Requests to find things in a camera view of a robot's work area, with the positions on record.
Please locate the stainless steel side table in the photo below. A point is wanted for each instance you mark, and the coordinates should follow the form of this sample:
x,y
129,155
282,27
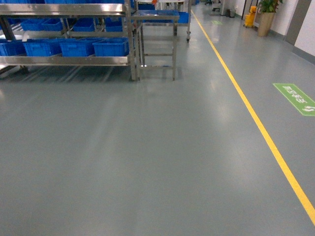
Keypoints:
x,y
155,40

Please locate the potted plant in tan planter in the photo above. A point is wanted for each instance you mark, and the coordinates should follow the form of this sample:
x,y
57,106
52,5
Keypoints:
x,y
267,10

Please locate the stainless steel flow rack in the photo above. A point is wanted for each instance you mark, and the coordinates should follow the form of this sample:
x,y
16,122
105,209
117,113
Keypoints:
x,y
62,32

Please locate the green floor sign sticker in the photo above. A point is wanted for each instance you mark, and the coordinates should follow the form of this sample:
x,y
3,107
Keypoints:
x,y
302,102

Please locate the blue bin with red bags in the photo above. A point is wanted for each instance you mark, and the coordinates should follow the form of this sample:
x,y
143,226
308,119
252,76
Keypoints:
x,y
112,47

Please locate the yellow mop bucket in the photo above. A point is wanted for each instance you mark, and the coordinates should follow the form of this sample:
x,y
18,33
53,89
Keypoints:
x,y
249,18

